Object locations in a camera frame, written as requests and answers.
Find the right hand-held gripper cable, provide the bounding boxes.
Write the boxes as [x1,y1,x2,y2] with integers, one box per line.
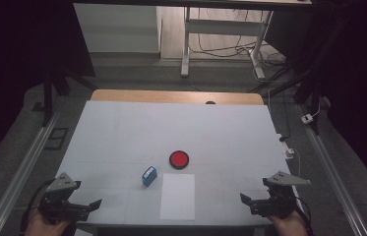
[287,191,315,236]

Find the thin white cable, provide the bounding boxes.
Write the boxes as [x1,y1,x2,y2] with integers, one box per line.
[290,147,303,180]

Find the small white adapter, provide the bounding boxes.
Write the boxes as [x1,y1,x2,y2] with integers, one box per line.
[300,113,315,125]

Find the white power strip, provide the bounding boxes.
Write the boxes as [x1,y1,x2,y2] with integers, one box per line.
[275,132,295,161]

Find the small blue box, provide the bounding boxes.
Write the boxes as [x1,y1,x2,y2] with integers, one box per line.
[141,165,158,188]

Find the wooden table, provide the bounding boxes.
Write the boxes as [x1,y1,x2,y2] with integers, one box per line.
[90,88,265,106]

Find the aluminium floor rail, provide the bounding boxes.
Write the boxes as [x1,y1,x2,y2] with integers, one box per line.
[0,106,66,236]
[296,103,367,236]

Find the black metal stand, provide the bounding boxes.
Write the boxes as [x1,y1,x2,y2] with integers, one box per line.
[31,62,97,128]
[249,19,336,136]

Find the dark curtain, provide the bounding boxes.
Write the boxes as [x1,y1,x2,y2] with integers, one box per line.
[266,0,367,203]
[0,0,96,180]

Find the person's right hand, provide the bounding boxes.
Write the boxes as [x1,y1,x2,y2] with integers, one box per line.
[267,210,309,236]

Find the person's left hand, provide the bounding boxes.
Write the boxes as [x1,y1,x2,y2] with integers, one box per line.
[23,210,74,236]

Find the white desk frame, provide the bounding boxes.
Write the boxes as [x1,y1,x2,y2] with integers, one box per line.
[180,6,275,80]

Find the black floor cables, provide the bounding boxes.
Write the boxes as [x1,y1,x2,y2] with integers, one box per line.
[189,8,287,68]

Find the large white table mat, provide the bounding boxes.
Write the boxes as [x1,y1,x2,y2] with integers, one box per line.
[35,100,301,228]

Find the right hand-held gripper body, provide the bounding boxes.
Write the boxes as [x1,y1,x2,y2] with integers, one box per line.
[250,170,312,219]

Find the round red ink pad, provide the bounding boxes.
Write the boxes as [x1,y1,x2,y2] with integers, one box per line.
[168,149,191,170]

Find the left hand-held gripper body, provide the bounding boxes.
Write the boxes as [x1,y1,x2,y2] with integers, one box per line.
[37,172,91,224]

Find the white paper sheet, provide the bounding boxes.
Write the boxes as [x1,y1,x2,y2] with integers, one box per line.
[159,173,196,221]

